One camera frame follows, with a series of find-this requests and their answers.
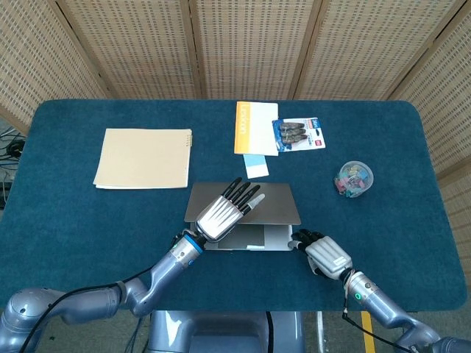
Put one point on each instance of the clear jar of colourful clips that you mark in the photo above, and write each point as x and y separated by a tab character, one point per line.
354	179

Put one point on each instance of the light blue white card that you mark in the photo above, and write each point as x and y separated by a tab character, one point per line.
257	167

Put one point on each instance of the white table leg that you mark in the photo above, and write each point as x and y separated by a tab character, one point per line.
320	331

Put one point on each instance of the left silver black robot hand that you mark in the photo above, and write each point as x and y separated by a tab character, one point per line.
219	217

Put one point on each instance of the dark blue table mat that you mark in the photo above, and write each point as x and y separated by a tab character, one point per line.
92	228

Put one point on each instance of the beige manila folder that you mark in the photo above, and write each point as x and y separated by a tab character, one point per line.
143	160

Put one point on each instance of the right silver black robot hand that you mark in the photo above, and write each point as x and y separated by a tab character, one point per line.
327	255

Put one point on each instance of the blue blister pack of clips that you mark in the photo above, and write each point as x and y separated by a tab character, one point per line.
300	136

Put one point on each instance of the silver grey laptop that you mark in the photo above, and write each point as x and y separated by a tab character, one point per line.
274	206

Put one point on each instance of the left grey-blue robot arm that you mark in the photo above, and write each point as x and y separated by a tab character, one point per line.
110	298

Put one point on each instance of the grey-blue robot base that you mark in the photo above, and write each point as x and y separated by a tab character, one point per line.
224	332

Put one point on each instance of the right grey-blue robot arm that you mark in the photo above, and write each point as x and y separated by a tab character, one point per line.
386	312

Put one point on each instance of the orange and white booklet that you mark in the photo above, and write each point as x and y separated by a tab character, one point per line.
257	128

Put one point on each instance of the yellow floor tape strip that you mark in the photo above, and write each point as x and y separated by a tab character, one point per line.
368	331

